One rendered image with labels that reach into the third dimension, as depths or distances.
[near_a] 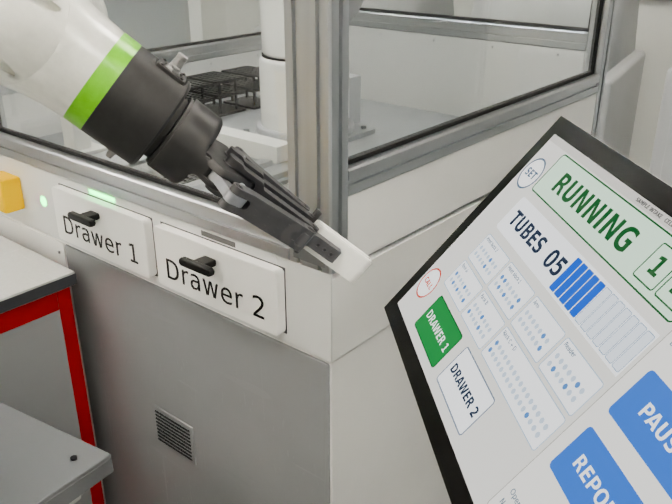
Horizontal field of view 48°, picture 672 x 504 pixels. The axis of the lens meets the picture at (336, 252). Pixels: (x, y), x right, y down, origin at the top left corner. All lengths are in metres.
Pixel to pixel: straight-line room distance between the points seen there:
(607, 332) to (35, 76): 0.50
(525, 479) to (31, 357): 1.18
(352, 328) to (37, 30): 0.67
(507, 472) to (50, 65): 0.49
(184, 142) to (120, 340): 0.95
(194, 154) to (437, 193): 0.64
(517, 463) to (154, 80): 0.43
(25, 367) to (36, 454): 0.58
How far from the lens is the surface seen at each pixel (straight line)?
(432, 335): 0.81
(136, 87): 0.67
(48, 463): 1.03
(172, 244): 1.28
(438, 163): 1.23
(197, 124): 0.68
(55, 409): 1.70
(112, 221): 1.41
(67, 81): 0.67
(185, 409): 1.49
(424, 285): 0.89
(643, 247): 0.67
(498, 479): 0.64
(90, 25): 0.68
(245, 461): 1.42
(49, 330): 1.62
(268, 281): 1.13
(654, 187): 0.71
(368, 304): 1.16
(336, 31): 0.97
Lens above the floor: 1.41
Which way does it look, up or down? 24 degrees down
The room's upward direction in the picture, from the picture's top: straight up
